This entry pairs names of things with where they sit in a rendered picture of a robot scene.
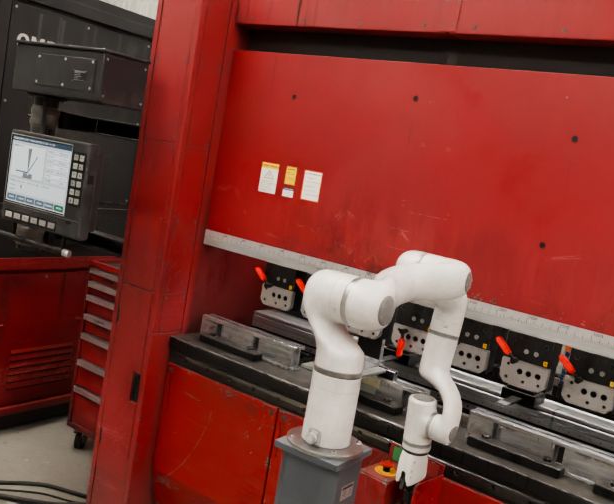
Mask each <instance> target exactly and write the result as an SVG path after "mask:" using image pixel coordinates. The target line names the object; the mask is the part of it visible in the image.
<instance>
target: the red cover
mask: <svg viewBox="0 0 614 504"><path fill-rule="evenodd" d="M235 24H237V25H240V26H243V27H246V28H248V29H253V30H272V31H292V32H312V33H332V34H351V35H371V36H391V37H411V38H430V39H450V40H459V39H460V40H470V41H490V42H510V43H529V44H549V45H569V46H589V47H608V48H614V0H238V6H237V13H236V19H235Z"/></svg>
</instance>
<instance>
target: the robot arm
mask: <svg viewBox="0 0 614 504"><path fill-rule="evenodd" d="M471 283H472V273H471V270H470V268H469V267H468V266H467V265H466V264H465V263H463V262H461V261H458V260H454V259H450V258H446V257H442V256H438V255H434V254H430V253H425V252H421V251H407V252H405V253H403V254H402V255H401V256H400V257H399V258H398V260H397V262H396V266H393V267H390V268H387V269H385V270H383V271H381V272H380V273H378V274H377V275H376V276H375V278H374V279H373V280H370V279H366V278H362V277H359V276H355V275H352V274H348V273H345V272H341V271H337V270H332V269H324V270H320V271H318V272H316V273H314V274H313V275H312V276H311V277H310V278H309V280H308V281H307V284H306V286H305V289H304V293H303V304H304V309H305V313H306V315H307V318H308V321H309V323H310V326H311V328H312V331H313V333H314V336H315V340H316V356H315V361H314V367H313V373H312V378H311V384H310V390H309V395H308V401H307V407H306V412H305V418H304V424H303V426H298V427H294V428H292V429H290V430H289V431H288V433H287V441H288V443H289V444H290V445H291V446H292V447H294V448H295V449H297V450H299V451H301V452H303V453H305V454H308V455H311V456H314V457H318V458H323V459H329V460H351V459H355V458H358V457H359V456H361V455H362V453H363V448H364V447H363V445H362V443H361V441H360V440H358V439H357V438H355V437H353V436H352V435H351V434H352V429H353V423H354V418H355V412H356V407H357V402H358V396H359V390H360V386H361V380H362V374H363V369H364V362H365V355H364V352H363V351H362V349H361V348H360V346H359V345H358V344H357V343H356V342H355V341H354V339H353V338H352V337H351V335H350V334H349V332H348V331H347V329H346V327H345V325H348V326H351V327H354V328H357V329H360V330H364V331H379V330H381V329H384V328H385V327H387V326H388V325H389V323H390V322H391V320H392V318H393V315H394V312H395V309H396V308H397V307H398V306H399V305H401V304H404V303H406V302H409V301H414V300H429V301H431V302H432V303H434V304H435V308H434V312H433V316H432V320H431V323H430V327H429V331H428V334H427V338H426V342H425V346H424V350H423V354H422V358H421V361H420V366H419V372H420V375H421V376H422V377H423V378H424V379H426V380H427V381H429V382H430V383H431V384H432V385H434V386H435V387H436V389H437V390H438V391H439V393H440V395H441V397H442V400H443V413H442V415H441V414H439V413H438V412H437V403H438V402H437V400H436V399H435V398H434V397H432V396H430V395H426V394H412V395H410V396H409V400H408V407H407V414H406V421H405V428H404V435H403V442H402V446H403V451H402V453H401V456H400V460H399V464H398V468H397V473H396V481H397V482H399V481H401V482H400V486H399V489H401V490H404V493H403V499H402V501H403V502H404V503H406V504H411V500H412V495H413V490H414V486H415V485H417V484H419V482H420V481H421V480H423V479H424V478H425V476H426V472H427V464H428V452H429V451H430V450H431V443H432V440H434V441H437V442H439V443H442V444H450V443H451V442H453V440H454V439H455V437H456V434H457V431H458V427H459V423H460V419H461V414H462V400H461V396H460V393H459V391H458V389H457V387H456V385H455V383H454V381H453V380H452V378H451V375H450V367H451V364H452V360H453V357H454V353H455V350H456V346H457V343H458V339H459V336H460V332H461V328H462V325H463V321H464V317H465V313H466V309H467V294H466V293H467V292H468V290H469V289H470V288H471Z"/></svg>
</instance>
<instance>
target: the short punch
mask: <svg viewBox="0 0 614 504"><path fill-rule="evenodd" d="M385 341H386V340H385V339H383V340H378V339H370V338H367V337H364V336H361V335H359V337H358V343H357V344H358V345H359V346H360V348H361V349H362V351H363V352H364V355H365V361H367V362H370V363H373V364H376V365H379V366H380V361H381V360H382V357H383V351H384V346H385Z"/></svg>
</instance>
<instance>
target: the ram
mask: <svg viewBox="0 0 614 504"><path fill-rule="evenodd" d="M263 162H267V163H273V164H278V165H279V171H278V177H277V183H276V189H275V194H271V193H266V192H262V191H258V188H259V182H260V176H261V170H262V164H263ZM287 166H290V167H295V168H297V173H296V179H295V184H294V185H289V184H284V181H285V175H286V169H287ZM305 170H311V171H316V172H322V173H323V177H322V183H321V188H320V194H319V200H318V203H316V202H311V201H307V200H302V199H300V196H301V190H302V185H303V179H304V173H305ZM283 187H286V188H291V189H294V190H293V196H292V198H291V197H286V196H282V193H283ZM206 229H208V230H211V231H215V232H219V233H223V234H226V235H230V236H234V237H238V238H242V239H245V240H249V241H253V242H257V243H260V244H264V245H268V246H272V247H276V248H279V249H283V250H287V251H291V252H294V253H298V254H302V255H306V256H310V257H313V258H317V259H321V260H325V261H329V262H332V263H336V264H340V265H344V266H347V267H351V268H355V269H359V270H363V271H366V272H370V273H374V274H378V273H380V272H381V271H383V270H385V269H387V268H390V267H393V266H396V262H397V260H398V258H399V257H400V256H401V255H402V254H403V253H405V252H407V251H421V252H425V253H430V254H434V255H438V256H442V257H446V258H450V259H454V260H458V261H461V262H463V263H465V264H466V265H467V266H468V267H469V268H470V270H471V273H472V283H471V288H470V289H469V290H468V292H467V293H466V294H467V298H468V299H472V300H476V301H480V302H483V303H487V304H491V305H495V306H499V307H502V308H506V309H510V310H514V311H517V312H521V313H525V314H529V315H533V316H536V317H540V318H544V319H548V320H551V321H555V322H559V323H563V324H567V325H570V326H574V327H578V328H582V329H586V330H589V331H593V332H597V333H601V334H604V335H608V336H612V337H614V77H605V76H591V75H577V74H564V73H550V72H536V71H522V70H508V69H495V68H481V67H467V66H453V65H439V64H425V63H412V62H398V61H384V60H370V59H356V58H343V57H329V56H315V55H301V54H287V53H273V52H260V51H246V50H234V52H233V58H232V65H231V71H230V78H229V84H228V90H227V97H226V103H225V109H224V116H223V122H222V129H221V135H220V141H219V148H218V154H217V161H216V167H215V173H214V180H213V186H212V192H211V199H210V205H209V212H208V218H207V224H206ZM465 317H467V318H471V319H474V320H478V321H481V322H485V323H488V324H492V325H495V326H499V327H503V328H506V329H510V330H513V331H517V332H520V333H524V334H528V335H531V336H535V337H538V338H542V339H545V340H549V341H552V342H556V343H560V344H563V345H567V346H570V347H574V348H577V349H581V350H585V351H588V352H592V353H595V354H599V355H602V356H606V357H609V358H613V359H614V348H611V347H607V346H604V345H600V344H596V343H593V342H589V341H585V340H582V339H578V338H574V337H571V336H567V335H563V334H560V333H556V332H552V331H549V330H545V329H541V328H538V327H534V326H530V325H527V324H523V323H519V322H516V321H512V320H508V319H505V318H501V317H497V316H494V315H490V314H486V313H483V312H479V311H475V310H472V309H468V308H467V309H466V313H465Z"/></svg>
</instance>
